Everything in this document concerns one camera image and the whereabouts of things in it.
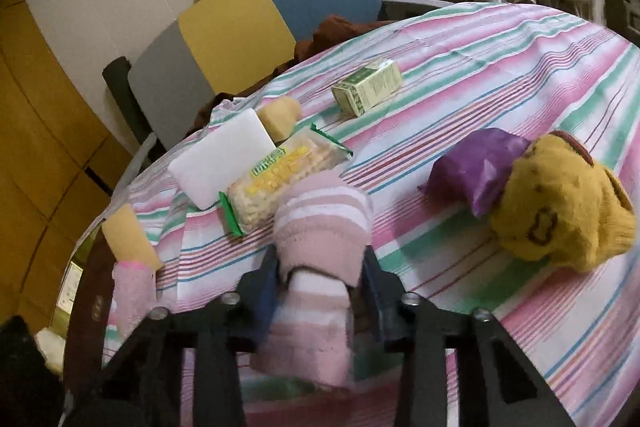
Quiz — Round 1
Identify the striped tablecloth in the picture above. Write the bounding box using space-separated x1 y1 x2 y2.
75 1 640 427

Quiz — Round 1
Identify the small green box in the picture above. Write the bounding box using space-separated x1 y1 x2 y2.
331 59 403 116

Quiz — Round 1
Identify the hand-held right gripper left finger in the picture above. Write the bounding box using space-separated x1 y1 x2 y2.
65 247 281 427

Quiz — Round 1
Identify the cracker packet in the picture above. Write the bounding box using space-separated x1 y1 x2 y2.
219 123 353 238

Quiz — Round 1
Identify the brown cloth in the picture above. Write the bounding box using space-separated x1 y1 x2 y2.
195 16 396 128

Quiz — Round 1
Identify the plain pink sock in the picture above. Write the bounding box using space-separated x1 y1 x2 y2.
111 259 157 340

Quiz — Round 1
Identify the purple packet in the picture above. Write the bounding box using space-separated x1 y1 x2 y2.
419 128 533 218

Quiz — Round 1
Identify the beige sponge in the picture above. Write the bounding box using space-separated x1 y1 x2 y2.
256 96 303 142

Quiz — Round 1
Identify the grey armrest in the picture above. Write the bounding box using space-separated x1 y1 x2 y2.
380 0 453 20

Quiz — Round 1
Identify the yellow knit sock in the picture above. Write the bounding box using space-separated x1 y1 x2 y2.
490 130 637 273

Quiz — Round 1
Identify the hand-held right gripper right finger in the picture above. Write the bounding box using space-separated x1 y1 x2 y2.
360 246 576 427

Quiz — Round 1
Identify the pink striped sock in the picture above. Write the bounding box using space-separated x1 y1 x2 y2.
250 171 373 390

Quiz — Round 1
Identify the yellow sponge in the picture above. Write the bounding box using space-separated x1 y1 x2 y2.
101 203 164 270

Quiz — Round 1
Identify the wooden wardrobe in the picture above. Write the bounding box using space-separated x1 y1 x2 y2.
0 0 133 323

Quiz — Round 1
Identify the white armrest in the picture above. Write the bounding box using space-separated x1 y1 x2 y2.
125 132 158 188

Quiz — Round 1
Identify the grey yellow blue chair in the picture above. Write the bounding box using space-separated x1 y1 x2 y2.
127 0 382 148

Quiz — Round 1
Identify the white sponge block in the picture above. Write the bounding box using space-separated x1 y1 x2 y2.
167 108 277 211

